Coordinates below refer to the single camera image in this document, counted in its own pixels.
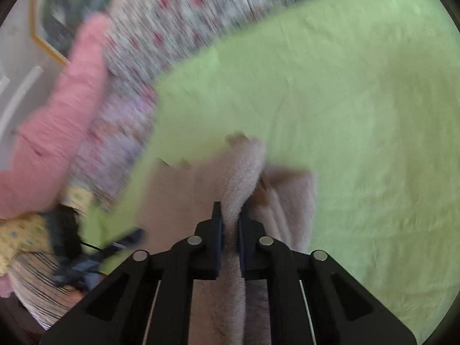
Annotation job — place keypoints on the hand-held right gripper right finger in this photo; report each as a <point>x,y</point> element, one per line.
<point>242,244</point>

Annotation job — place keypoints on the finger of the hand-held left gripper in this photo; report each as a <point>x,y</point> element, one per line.
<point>124,242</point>

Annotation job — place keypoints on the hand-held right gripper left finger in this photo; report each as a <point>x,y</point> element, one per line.
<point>215,237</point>

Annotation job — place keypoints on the beige patterned knit sweater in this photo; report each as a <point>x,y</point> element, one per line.
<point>248,172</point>

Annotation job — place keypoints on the plaid cloth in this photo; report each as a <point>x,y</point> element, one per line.
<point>36,287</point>

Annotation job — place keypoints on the yellow patterned cloth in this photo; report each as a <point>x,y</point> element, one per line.
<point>18,237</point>

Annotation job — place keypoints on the pastel floral crumpled cloth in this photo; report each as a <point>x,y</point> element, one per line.
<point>107,151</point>

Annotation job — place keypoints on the pink blanket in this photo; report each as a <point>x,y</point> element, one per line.
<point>54,125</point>

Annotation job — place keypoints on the green bed sheet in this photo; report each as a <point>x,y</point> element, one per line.
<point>341,115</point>

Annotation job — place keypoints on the gold framed dark picture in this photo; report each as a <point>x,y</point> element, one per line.
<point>46,43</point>

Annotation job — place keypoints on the white duvet with pink flowers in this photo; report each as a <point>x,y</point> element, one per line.
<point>179,18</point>

